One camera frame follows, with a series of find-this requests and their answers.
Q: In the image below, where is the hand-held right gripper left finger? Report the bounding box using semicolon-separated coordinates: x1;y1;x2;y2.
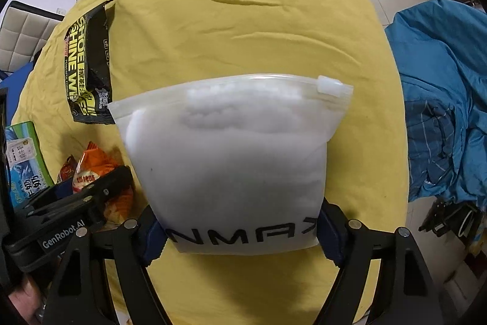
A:
44;205;170;325

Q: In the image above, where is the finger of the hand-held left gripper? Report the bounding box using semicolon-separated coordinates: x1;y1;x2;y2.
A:
82;200;115;234
23;166;133;213

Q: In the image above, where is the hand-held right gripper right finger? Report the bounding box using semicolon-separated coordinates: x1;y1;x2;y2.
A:
317;197;453;325

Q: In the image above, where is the orange snack packet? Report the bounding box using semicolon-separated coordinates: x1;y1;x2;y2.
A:
72;141;134;224

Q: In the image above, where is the frosted zip bag white filling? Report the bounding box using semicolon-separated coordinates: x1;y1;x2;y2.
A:
107;72;354;257

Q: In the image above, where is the dark red snack packet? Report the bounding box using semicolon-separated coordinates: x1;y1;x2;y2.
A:
57;155;77;185

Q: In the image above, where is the green white milk carton box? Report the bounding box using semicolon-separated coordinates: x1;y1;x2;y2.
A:
5;121;56;208

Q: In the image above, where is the black yellow wipes packet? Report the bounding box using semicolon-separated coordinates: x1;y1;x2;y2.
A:
63;0;117;125

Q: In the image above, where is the blue striped quilt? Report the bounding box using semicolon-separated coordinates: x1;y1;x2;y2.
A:
384;0;487;204

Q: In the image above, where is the yellow bed sheet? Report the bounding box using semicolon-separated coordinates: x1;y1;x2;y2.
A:
9;0;411;325

